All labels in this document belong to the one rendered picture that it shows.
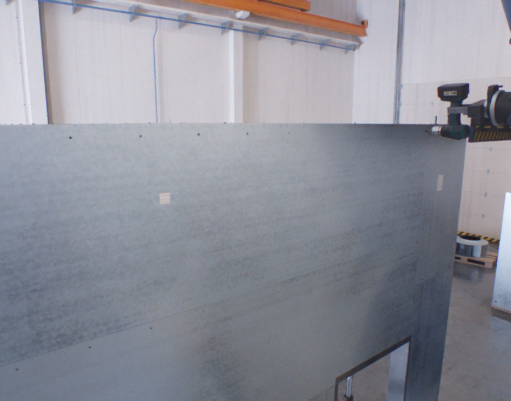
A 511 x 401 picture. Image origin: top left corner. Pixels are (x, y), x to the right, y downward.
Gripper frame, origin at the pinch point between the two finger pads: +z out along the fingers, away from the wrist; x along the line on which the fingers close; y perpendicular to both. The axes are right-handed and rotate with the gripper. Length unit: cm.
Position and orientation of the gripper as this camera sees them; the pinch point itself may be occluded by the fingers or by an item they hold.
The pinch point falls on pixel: (455, 108)
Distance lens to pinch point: 192.3
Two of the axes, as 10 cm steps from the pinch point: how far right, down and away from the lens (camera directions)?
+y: 2.0, 9.2, 3.3
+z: -6.0, -1.5, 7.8
